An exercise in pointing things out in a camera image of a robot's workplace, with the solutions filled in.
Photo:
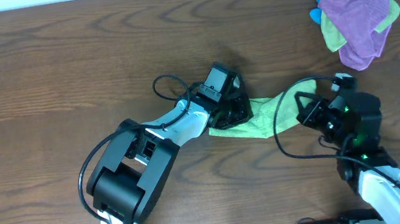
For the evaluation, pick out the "green microfiber cloth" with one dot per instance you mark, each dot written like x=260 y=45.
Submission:
x=261 y=124

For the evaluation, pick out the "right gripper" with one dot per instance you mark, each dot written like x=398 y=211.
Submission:
x=307 y=115

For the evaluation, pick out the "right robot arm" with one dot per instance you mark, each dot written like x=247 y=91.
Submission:
x=351 y=121

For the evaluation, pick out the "green cloth in pile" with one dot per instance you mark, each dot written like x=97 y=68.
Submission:
x=334 y=40

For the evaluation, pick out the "blue cloth in pile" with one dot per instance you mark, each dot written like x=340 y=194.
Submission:
x=315 y=14

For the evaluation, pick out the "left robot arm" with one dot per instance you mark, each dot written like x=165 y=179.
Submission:
x=123 y=176

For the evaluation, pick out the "purple cloth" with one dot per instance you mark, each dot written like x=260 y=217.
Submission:
x=357 y=22

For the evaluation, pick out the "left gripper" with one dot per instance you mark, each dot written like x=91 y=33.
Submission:
x=236 y=110

